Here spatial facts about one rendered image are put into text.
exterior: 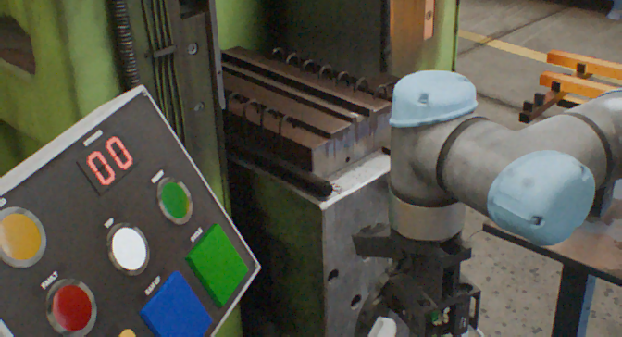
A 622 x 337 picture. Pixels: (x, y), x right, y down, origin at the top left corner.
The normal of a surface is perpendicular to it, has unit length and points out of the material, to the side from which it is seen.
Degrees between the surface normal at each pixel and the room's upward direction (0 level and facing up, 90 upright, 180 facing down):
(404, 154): 90
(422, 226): 90
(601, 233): 0
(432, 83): 0
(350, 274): 90
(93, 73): 90
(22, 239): 61
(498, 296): 0
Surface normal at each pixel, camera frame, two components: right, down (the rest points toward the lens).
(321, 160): 0.70, 0.33
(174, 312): 0.80, -0.31
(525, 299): -0.03, -0.87
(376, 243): -0.89, 0.28
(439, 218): 0.16, 0.48
